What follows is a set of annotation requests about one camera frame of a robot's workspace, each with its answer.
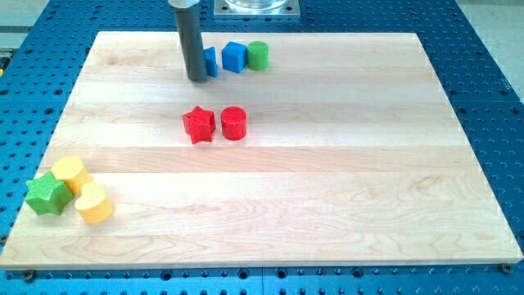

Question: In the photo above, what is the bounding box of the red star block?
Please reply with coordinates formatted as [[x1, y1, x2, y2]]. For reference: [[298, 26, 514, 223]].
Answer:
[[182, 106, 216, 144]]

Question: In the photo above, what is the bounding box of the green star block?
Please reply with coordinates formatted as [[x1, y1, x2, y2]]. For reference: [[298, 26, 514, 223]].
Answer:
[[25, 171, 74, 216]]

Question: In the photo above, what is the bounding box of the red cylinder block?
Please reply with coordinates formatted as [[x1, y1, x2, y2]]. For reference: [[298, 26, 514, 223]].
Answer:
[[220, 106, 247, 141]]

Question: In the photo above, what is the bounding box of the wooden board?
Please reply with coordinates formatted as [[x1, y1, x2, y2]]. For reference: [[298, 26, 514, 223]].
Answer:
[[1, 31, 522, 270]]

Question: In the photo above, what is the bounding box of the green cylinder block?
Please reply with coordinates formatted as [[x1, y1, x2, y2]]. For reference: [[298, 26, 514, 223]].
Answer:
[[247, 41, 269, 71]]

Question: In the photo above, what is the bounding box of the blue cube block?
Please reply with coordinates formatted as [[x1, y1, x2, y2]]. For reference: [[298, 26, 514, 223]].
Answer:
[[221, 42, 247, 73]]

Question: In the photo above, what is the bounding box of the blue block behind tool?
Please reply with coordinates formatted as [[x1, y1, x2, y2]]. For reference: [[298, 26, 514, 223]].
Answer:
[[204, 47, 219, 78]]

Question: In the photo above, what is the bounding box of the yellow heart block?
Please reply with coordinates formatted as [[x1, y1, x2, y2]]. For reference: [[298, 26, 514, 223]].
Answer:
[[75, 182, 114, 225]]

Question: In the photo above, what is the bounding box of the yellow hexagon block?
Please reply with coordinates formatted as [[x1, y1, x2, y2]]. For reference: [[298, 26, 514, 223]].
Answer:
[[51, 156, 93, 194]]

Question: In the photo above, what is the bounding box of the blue perforated metal table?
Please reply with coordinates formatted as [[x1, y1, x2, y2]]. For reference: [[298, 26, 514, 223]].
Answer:
[[1, 1, 523, 294]]

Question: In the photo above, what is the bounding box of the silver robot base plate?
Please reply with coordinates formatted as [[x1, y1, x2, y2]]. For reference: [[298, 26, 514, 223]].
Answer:
[[213, 0, 300, 20]]

